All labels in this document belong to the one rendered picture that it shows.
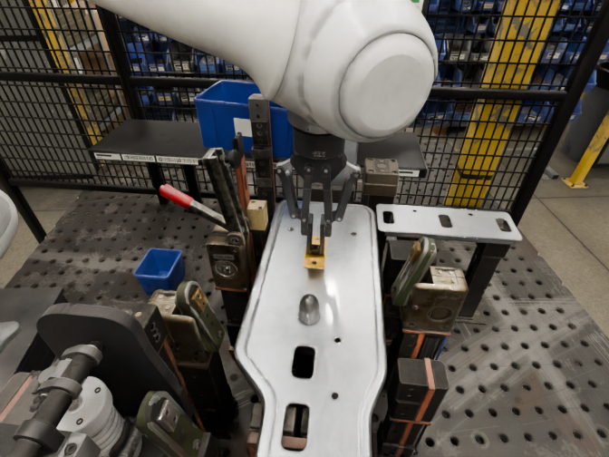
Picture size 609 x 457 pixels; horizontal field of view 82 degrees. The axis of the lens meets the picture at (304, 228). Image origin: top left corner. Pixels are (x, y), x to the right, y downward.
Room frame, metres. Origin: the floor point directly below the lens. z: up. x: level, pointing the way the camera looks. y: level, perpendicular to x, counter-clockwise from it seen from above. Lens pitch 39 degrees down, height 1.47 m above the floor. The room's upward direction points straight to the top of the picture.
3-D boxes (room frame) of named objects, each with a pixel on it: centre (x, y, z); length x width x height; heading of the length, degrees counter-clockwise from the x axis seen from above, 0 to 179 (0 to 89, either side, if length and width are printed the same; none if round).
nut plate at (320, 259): (0.47, -0.02, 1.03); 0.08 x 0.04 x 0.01; 174
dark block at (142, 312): (0.26, 0.22, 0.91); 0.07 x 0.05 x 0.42; 84
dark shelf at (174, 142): (0.93, 0.13, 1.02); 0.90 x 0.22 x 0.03; 84
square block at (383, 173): (0.73, -0.18, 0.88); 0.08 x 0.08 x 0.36; 84
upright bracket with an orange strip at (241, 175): (0.59, 0.12, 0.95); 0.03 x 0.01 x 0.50; 174
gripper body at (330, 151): (0.48, -0.02, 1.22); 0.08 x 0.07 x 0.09; 84
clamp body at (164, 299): (0.32, 0.19, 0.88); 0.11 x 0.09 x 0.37; 84
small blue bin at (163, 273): (0.69, 0.40, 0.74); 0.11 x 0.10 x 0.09; 174
